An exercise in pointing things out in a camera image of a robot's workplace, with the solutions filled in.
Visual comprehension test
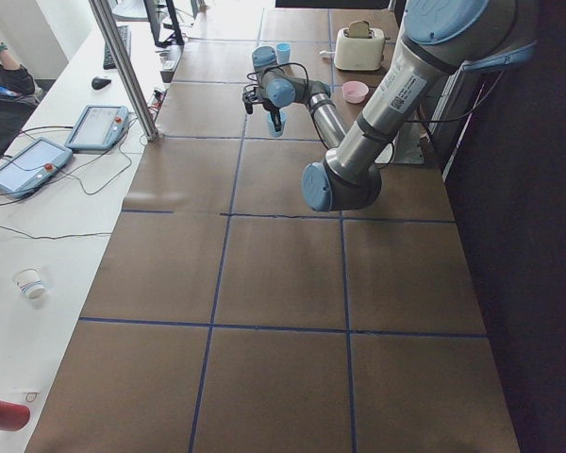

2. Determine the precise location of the black keyboard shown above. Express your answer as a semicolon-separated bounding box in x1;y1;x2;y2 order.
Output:
102;25;132;71

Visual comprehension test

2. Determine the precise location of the toast slice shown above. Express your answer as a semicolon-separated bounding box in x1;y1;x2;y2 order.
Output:
347;20;370;39

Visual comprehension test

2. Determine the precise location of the cream toaster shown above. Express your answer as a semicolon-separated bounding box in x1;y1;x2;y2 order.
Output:
333;27;386;72

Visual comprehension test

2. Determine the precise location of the light blue cup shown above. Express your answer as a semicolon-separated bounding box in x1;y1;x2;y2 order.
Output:
275;42;291;64
266;109;287;138

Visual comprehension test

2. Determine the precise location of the person in grey shirt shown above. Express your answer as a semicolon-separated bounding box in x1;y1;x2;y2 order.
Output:
0;40;40;155

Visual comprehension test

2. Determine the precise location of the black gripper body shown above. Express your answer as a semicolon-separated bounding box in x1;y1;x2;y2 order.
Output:
241;83;267;115

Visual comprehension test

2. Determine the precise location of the paper cup on desk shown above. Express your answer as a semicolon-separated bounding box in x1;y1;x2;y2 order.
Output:
12;268;46;300

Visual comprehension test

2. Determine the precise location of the teach pendant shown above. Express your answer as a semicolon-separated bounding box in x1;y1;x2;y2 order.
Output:
0;138;73;198
65;105;129;154

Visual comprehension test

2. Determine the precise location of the black computer mouse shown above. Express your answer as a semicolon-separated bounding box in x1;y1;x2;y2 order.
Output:
91;76;112;91

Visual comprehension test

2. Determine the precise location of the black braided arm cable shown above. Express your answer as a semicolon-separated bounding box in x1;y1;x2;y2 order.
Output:
246;62;331;152

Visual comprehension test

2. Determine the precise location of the red cylinder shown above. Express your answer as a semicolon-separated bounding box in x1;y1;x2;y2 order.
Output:
0;400;30;431

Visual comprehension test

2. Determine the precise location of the far teach pendant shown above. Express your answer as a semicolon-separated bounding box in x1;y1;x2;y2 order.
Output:
65;105;129;154

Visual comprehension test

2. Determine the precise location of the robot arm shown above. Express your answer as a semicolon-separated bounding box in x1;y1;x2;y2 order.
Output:
242;1;539;211

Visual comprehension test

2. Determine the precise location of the aluminium frame post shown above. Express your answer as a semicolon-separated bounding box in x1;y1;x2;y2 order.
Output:
89;0;158;142

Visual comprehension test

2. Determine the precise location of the near teach pendant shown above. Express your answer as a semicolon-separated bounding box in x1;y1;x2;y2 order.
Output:
0;138;73;198

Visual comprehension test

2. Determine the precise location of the pink bowl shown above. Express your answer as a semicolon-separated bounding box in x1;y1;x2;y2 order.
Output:
341;80;369;104

